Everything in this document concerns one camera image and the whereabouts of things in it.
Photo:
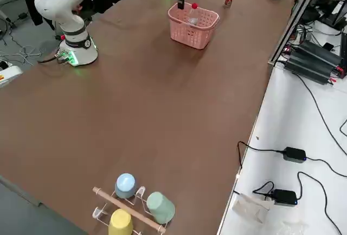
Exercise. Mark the black stand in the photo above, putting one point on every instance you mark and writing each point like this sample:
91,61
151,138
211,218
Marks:
336,9

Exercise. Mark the black finned power supply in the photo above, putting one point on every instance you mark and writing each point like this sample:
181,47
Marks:
317,51
309,69

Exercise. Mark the white control box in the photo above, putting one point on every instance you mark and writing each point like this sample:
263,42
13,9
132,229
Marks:
8,73

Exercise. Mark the blue cup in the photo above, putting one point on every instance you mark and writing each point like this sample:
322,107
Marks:
125,184

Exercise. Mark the black power adapter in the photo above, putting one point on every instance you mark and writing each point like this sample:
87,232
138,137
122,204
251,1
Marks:
294,154
284,197

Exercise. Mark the green cup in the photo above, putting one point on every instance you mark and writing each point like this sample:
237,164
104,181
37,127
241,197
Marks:
160,208

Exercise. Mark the clear water bottle red cap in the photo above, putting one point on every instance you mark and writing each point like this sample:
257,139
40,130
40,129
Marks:
194,6

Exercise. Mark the pink plastic basket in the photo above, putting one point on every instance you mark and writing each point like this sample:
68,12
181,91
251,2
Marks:
189,35

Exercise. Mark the clear plastic packaging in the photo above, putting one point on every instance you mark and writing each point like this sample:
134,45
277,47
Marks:
252,208

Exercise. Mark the yellow cup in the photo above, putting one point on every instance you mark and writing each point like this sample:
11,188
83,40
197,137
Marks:
120,222

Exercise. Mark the aluminium frame post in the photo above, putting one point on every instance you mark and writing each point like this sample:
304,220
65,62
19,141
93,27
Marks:
298,18

